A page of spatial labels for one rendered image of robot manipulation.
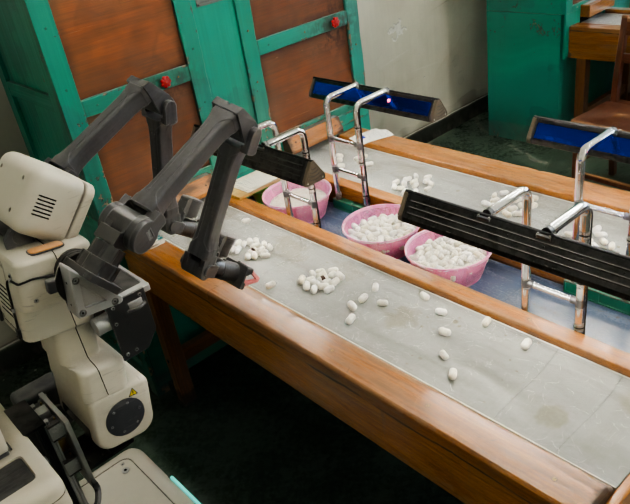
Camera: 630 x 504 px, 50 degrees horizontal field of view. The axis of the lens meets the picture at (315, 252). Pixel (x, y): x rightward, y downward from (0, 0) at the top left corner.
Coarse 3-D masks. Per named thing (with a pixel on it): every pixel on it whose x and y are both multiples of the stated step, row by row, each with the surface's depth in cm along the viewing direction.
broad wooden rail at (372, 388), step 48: (192, 288) 214; (240, 336) 203; (288, 336) 182; (336, 336) 179; (288, 384) 193; (336, 384) 171; (384, 384) 161; (384, 432) 163; (432, 432) 147; (480, 432) 144; (432, 480) 156; (480, 480) 142; (528, 480) 132; (576, 480) 130
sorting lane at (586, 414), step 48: (288, 240) 233; (288, 288) 207; (336, 288) 203; (384, 288) 200; (384, 336) 180; (432, 336) 177; (480, 336) 175; (528, 336) 172; (432, 384) 162; (480, 384) 160; (528, 384) 157; (576, 384) 155; (624, 384) 153; (528, 432) 145; (576, 432) 143; (624, 432) 141
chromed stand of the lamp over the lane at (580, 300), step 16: (512, 192) 158; (528, 192) 160; (496, 208) 153; (528, 208) 163; (576, 208) 147; (528, 224) 165; (560, 224) 144; (592, 224) 152; (528, 272) 172; (528, 288) 175; (544, 288) 171; (576, 288) 163; (528, 304) 177; (576, 304) 164; (576, 320) 166
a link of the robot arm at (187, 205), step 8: (184, 200) 213; (192, 200) 214; (200, 200) 217; (184, 208) 212; (192, 208) 214; (184, 216) 212; (192, 216) 215; (176, 224) 209; (184, 224) 212; (176, 232) 210
